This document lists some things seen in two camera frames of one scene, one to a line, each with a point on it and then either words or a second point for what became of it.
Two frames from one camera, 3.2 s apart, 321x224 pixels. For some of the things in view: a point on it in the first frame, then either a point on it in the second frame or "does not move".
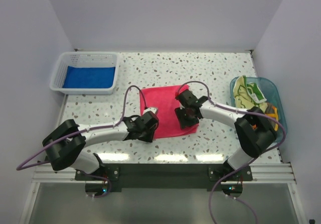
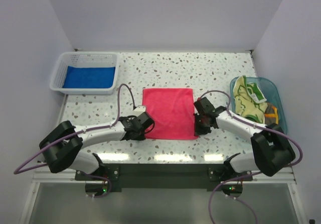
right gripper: (183, 122) to (198, 130)
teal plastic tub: (268, 88) does not move
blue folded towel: (89, 77) does not move
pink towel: (164, 100) does not move
